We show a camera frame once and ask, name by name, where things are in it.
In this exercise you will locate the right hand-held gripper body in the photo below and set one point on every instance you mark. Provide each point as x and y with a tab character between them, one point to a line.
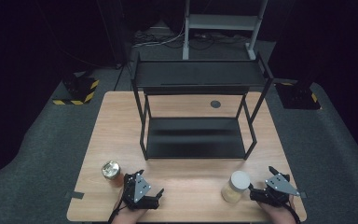
276	189

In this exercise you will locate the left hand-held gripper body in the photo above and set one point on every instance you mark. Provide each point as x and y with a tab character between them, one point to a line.
138	189

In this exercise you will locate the white-lidded glass jar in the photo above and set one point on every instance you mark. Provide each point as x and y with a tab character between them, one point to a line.
236	186

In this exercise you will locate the gold-lidded glass jar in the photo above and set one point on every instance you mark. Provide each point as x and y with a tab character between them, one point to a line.
112	171

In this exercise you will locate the black two-tier metal rack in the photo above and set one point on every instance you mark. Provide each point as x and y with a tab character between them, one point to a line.
195	137

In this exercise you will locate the person's right hand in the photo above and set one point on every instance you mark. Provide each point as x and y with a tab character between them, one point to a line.
276	214

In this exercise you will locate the grey tape strip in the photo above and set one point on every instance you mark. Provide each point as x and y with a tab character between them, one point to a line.
74	195
303	195

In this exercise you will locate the black yellow striped stand base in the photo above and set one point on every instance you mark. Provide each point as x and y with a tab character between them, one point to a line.
298	96
79	90

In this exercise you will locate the dark round table grommet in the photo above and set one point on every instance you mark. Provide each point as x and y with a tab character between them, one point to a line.
215	104

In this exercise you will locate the grey metal stand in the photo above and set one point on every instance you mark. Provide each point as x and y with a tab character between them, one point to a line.
220	22

